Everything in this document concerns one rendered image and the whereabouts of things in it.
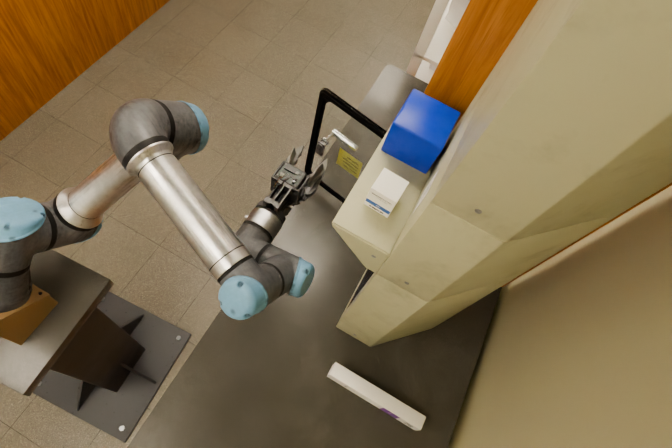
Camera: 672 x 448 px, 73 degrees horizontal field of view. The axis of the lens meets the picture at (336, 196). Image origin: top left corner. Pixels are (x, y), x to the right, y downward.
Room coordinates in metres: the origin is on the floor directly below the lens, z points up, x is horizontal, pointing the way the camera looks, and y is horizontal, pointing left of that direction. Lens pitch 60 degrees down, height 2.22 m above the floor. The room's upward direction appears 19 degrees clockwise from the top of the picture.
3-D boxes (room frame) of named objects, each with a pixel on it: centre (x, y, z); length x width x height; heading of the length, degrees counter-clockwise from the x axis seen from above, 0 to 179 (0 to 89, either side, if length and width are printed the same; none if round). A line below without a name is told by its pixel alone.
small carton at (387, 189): (0.42, -0.08, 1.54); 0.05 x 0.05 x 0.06; 76
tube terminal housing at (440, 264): (0.46, -0.27, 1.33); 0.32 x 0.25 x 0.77; 169
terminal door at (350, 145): (0.69, -0.02, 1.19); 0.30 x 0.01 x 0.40; 69
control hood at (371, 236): (0.49, -0.10, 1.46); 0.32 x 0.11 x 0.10; 169
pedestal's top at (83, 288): (0.11, 0.68, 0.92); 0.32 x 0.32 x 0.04; 83
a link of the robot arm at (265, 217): (0.40, 0.13, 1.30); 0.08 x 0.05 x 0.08; 79
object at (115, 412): (0.11, 0.68, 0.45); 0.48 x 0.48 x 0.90; 83
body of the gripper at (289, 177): (0.48, 0.11, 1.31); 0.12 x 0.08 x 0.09; 169
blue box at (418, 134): (0.57, -0.11, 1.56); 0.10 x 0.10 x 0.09; 79
